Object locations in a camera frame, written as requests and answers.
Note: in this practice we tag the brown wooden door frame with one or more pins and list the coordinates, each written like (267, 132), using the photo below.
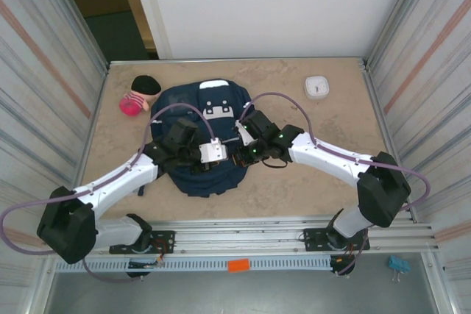
(135, 5)

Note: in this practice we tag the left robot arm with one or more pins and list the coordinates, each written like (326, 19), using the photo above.
(117, 181)

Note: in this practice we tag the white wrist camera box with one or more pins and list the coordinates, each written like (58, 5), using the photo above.
(246, 135)
(212, 150)

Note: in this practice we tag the orange tape tag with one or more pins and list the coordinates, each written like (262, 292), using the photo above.
(238, 266)

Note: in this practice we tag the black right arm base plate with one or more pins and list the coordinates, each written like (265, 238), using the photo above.
(312, 238)

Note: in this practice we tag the aluminium rail frame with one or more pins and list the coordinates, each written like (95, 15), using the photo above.
(239, 235)

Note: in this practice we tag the black controller board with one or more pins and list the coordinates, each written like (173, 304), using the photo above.
(344, 264)
(147, 265)

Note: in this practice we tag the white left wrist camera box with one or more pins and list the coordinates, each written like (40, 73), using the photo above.
(212, 150)

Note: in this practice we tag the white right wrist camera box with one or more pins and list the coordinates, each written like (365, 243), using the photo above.
(246, 135)

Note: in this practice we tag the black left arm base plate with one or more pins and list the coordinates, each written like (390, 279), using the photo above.
(165, 239)

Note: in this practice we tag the aluminium table edge profile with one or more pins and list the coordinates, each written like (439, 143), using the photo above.
(239, 60)

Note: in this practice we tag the plush doll with black hair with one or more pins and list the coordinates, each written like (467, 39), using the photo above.
(141, 89)

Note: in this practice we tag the navy blue backpack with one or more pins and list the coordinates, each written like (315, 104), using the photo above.
(213, 181)

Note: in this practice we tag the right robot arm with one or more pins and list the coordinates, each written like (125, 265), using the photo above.
(324, 152)

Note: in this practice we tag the blue binder clip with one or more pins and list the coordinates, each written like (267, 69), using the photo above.
(398, 264)

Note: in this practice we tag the white square clock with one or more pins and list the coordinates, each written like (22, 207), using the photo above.
(316, 87)

